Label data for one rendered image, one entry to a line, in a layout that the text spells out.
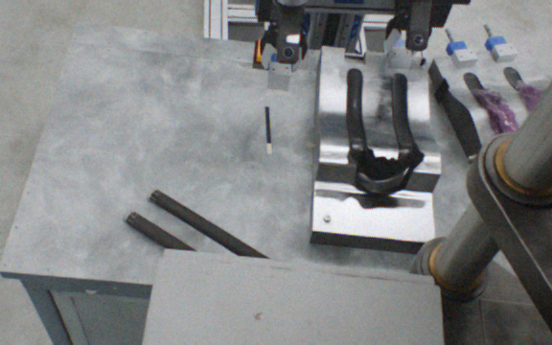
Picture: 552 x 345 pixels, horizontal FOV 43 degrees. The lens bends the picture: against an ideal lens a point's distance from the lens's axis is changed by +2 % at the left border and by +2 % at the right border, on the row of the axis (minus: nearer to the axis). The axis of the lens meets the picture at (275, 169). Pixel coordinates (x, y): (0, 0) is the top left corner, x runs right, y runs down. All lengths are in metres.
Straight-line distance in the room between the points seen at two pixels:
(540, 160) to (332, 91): 0.97
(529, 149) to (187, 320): 0.38
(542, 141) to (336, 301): 0.26
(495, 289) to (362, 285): 0.30
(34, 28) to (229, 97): 1.46
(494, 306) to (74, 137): 1.04
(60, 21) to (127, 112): 1.40
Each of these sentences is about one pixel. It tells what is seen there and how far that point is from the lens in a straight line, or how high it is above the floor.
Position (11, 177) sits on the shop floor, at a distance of 2.60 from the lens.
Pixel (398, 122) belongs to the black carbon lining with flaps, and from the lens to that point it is 1.64.
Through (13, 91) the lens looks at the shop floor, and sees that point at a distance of 2.83.
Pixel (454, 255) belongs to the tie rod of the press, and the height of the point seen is 1.36.
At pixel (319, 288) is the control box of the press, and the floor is 1.47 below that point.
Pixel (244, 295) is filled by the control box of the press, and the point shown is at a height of 1.47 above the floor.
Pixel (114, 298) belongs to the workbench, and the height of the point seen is 0.64.
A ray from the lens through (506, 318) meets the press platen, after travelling 0.99.
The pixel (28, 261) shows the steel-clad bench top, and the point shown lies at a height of 0.80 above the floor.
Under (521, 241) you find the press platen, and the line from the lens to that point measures 0.74.
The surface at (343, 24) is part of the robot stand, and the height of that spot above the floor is 0.51.
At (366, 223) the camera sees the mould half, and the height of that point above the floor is 0.86.
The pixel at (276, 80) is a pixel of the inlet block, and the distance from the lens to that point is 1.57.
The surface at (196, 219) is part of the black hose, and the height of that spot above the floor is 0.86.
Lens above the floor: 2.13
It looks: 56 degrees down
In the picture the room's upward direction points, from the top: 10 degrees clockwise
